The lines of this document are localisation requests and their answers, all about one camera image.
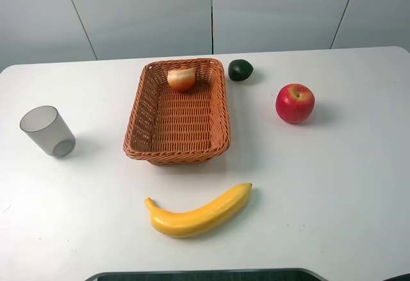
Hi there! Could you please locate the grey translucent plastic cup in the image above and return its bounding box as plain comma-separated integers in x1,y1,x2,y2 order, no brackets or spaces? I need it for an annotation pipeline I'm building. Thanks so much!
19,106,76,158

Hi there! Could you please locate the red apple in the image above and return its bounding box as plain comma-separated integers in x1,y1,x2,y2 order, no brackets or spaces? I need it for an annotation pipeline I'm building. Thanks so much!
275,84,315,124

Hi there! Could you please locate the brown wicker basket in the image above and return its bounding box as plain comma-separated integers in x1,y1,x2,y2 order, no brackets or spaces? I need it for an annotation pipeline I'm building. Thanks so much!
123,58,231,165

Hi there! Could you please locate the orange peach fruit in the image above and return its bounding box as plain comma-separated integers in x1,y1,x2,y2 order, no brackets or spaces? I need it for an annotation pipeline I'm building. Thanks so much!
167,68,195,92

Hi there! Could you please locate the yellow plastic banana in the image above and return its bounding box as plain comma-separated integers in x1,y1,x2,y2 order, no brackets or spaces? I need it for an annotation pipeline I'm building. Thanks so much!
145,183,252,238

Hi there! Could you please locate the dark green chair seat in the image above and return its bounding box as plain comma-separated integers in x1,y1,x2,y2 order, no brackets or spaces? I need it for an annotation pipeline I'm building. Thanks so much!
97,271,318,281

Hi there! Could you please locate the dark green avocado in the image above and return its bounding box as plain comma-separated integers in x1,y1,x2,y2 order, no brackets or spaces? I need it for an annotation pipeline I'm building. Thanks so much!
228,59,254,82

